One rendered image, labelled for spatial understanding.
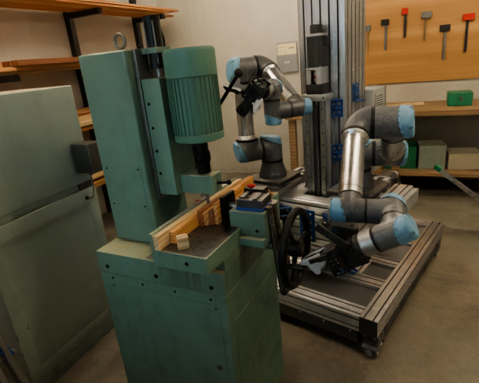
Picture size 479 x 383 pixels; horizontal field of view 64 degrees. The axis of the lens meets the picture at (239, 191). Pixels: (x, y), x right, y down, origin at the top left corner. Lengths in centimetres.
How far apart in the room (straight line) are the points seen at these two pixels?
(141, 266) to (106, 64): 73
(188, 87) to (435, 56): 348
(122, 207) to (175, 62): 62
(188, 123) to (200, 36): 389
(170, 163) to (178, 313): 55
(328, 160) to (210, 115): 90
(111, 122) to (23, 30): 255
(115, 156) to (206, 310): 66
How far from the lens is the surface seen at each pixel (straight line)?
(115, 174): 156
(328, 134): 201
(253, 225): 133
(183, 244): 125
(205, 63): 131
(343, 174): 129
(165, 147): 141
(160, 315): 157
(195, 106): 130
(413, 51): 450
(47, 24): 414
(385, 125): 144
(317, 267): 124
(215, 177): 141
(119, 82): 144
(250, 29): 488
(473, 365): 226
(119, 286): 163
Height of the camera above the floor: 146
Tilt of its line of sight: 19 degrees down
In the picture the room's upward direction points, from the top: 6 degrees counter-clockwise
